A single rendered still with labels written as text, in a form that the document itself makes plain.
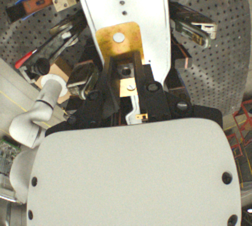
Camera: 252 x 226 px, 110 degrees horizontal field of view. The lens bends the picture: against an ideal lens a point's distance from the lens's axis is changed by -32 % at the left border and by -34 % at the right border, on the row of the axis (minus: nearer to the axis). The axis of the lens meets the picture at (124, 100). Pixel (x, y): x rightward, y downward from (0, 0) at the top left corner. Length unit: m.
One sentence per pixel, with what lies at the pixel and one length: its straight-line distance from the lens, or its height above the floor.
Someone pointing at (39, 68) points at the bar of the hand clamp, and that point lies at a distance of 0.21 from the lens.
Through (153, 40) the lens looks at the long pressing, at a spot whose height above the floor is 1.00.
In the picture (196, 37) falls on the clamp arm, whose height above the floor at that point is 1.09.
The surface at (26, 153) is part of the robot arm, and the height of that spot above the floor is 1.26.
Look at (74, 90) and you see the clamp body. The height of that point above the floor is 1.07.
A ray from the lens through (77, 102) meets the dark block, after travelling 0.45.
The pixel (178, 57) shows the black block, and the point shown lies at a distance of 0.47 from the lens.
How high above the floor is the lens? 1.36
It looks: 41 degrees down
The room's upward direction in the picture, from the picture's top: 180 degrees counter-clockwise
